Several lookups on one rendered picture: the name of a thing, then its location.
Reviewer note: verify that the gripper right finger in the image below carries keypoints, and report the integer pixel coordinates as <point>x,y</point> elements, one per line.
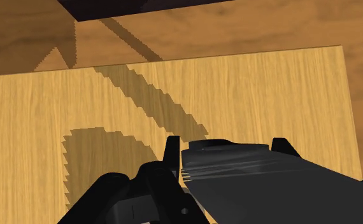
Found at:
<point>281,145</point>

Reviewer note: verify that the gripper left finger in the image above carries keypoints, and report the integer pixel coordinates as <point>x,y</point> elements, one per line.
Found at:
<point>156,186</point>

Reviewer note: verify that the light wooden table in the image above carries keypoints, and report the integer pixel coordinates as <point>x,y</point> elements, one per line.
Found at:
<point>262,99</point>

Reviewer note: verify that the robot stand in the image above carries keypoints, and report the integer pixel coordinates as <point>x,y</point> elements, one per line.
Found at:
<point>113,7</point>

